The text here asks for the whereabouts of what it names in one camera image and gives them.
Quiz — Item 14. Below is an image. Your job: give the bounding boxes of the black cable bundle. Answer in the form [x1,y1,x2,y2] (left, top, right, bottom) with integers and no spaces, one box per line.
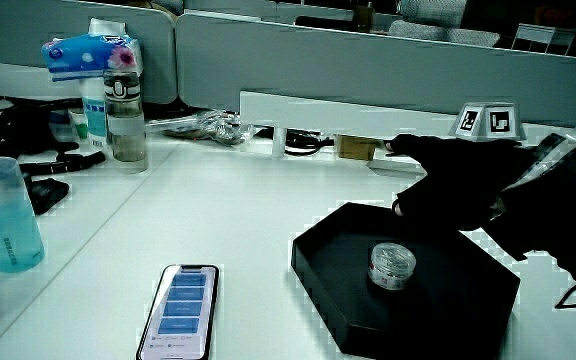
[255,127,337,157]

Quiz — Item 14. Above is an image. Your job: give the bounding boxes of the person's right hand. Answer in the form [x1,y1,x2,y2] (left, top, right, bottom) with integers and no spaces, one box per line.
[384,101,537,232]

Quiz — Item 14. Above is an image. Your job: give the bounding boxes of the black hexagonal plate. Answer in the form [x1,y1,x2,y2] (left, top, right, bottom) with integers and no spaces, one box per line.
[290,201,522,360]

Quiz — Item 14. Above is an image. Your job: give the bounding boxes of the black pouch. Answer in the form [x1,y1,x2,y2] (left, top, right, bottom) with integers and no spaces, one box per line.
[23,173,71,217]

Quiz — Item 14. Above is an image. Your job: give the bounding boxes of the grey desk partition panel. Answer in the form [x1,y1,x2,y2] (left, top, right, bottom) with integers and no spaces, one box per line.
[174,12,576,130]
[0,0,179,105]

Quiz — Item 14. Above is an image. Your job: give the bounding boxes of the clear water bottle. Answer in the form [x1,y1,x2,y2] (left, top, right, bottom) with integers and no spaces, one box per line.
[103,69,150,174]

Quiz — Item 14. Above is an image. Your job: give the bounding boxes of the crumpled clear plastic bag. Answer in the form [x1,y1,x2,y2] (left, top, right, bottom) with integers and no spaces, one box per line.
[145,109,256,147]

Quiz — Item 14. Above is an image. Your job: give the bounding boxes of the black smartphone with lit screen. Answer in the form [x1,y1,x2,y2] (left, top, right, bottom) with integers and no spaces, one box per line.
[135,263,221,360]

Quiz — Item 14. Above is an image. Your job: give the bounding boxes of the black bag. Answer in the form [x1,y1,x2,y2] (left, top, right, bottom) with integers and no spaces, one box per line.
[0,94,85,162]

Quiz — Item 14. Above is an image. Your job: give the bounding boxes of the clear round paper clip box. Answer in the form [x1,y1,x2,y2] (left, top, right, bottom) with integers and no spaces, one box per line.
[367,242,418,292]

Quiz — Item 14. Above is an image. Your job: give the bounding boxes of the brown cardboard box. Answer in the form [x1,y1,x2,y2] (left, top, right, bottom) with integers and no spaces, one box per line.
[334,134,385,162]

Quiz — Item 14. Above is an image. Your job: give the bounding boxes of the grey mesh office chair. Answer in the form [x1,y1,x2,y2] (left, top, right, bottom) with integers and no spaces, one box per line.
[387,0,502,49]

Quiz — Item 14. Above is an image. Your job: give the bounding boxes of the white monitor riser shelf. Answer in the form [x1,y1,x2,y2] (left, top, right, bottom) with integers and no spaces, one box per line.
[239,90,575,176]

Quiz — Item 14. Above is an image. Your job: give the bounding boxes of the person's right forearm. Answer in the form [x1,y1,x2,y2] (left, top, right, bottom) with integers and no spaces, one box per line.
[482,119,576,320]

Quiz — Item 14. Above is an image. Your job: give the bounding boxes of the blue floral tissue pack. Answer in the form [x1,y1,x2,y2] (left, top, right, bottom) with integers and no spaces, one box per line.
[41,33,144,83]

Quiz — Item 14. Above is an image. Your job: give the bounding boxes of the white bottle with blue label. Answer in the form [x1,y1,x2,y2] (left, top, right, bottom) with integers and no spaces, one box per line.
[78,18,128,150]

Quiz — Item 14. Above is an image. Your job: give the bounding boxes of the small green white tube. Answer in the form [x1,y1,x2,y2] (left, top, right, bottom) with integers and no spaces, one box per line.
[69,108,90,141]

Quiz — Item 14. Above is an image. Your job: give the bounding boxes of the thin black cable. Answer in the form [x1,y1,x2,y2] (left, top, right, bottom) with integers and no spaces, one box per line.
[553,283,576,310]

